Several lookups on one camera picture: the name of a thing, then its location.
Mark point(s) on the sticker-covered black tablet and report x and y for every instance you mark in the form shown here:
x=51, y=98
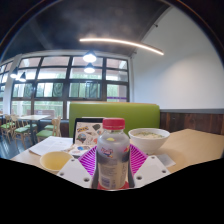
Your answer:
x=87, y=132

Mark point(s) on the clear red-capped drink bottle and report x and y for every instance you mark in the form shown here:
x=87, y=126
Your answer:
x=112, y=160

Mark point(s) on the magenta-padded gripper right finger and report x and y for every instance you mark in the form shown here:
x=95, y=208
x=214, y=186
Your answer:
x=138, y=160

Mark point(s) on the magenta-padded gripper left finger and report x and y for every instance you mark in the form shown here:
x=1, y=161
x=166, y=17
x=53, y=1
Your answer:
x=86, y=161

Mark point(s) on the group of green-seated wooden chairs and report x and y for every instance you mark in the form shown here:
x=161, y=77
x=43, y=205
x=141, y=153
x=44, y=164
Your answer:
x=21, y=130

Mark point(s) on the green upholstered bench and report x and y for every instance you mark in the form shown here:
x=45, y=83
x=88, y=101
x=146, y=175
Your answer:
x=133, y=115

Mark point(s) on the group of pendant lamps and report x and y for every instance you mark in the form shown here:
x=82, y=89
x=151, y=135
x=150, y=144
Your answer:
x=89, y=57

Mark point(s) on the white bowl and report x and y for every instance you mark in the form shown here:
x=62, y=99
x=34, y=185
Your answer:
x=148, y=141

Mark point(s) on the curved linear ceiling light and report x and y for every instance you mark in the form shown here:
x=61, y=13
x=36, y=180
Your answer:
x=126, y=42

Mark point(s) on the large wooden dining table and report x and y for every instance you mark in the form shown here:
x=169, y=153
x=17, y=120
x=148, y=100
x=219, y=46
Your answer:
x=33, y=117

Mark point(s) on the white paper slip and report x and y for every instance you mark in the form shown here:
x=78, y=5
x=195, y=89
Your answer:
x=166, y=160

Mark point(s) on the yellow cup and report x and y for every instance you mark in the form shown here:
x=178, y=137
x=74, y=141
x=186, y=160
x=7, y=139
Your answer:
x=55, y=161

